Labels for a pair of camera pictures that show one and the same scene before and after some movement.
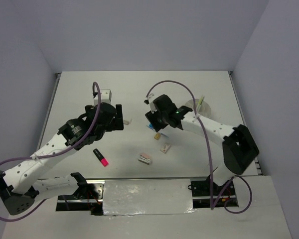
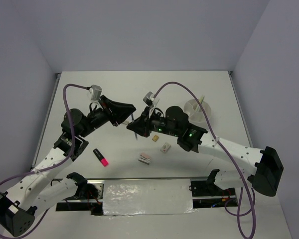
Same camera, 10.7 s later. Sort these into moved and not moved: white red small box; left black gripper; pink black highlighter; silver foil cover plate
Moved: left black gripper
Not moved: white red small box; pink black highlighter; silver foil cover plate
